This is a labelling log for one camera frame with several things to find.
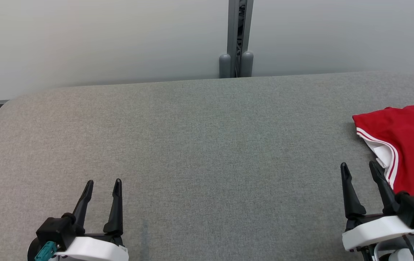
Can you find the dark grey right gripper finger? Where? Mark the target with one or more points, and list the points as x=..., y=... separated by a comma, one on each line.
x=386, y=192
x=352, y=199

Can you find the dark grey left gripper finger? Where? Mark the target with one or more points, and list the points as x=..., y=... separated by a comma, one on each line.
x=116, y=214
x=83, y=206

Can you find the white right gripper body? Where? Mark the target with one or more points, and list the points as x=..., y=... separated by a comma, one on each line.
x=373, y=230

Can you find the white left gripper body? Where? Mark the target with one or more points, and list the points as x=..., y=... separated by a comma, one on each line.
x=94, y=248

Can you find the red basketball jersey black lettering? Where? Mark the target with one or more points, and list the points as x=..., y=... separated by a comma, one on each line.
x=413, y=145

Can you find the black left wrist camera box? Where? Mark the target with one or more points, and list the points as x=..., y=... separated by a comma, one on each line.
x=54, y=228

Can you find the grey metal partition post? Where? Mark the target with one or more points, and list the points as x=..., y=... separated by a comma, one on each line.
x=233, y=29

